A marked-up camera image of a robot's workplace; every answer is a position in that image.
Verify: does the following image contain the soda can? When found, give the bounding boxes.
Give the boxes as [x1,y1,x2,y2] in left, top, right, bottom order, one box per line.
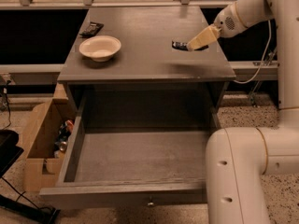
[59,141,67,153]

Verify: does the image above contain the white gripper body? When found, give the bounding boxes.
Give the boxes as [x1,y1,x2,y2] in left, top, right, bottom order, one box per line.
[214,3,247,38]

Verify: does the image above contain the white bowl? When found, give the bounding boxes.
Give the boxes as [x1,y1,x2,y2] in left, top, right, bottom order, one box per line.
[79,35,121,62]

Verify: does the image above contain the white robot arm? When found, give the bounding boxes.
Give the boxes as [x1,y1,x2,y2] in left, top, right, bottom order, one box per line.
[187,0,299,224]

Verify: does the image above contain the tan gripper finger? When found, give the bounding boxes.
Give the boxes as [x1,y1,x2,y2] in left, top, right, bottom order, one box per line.
[187,25,221,51]

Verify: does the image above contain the grey open top drawer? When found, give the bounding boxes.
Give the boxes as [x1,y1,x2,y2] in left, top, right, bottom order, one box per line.
[40,91,210,209]

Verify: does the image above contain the white cable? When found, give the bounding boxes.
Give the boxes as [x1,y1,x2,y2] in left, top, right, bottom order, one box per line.
[233,19,274,85]

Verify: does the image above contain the black stand base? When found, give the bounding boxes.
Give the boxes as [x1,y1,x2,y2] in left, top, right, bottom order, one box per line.
[0,130,60,224]

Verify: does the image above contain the black cable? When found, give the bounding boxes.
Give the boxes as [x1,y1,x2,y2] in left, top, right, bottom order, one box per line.
[1,79,13,131]

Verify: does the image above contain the cardboard box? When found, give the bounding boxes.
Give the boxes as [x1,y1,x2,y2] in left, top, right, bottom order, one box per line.
[22,98,76,191]

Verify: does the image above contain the colourful snack packets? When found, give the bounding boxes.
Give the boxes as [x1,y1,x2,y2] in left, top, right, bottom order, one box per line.
[55,119,74,147]

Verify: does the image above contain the grey cabinet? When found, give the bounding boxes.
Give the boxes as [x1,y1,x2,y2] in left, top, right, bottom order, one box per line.
[57,6,236,129]

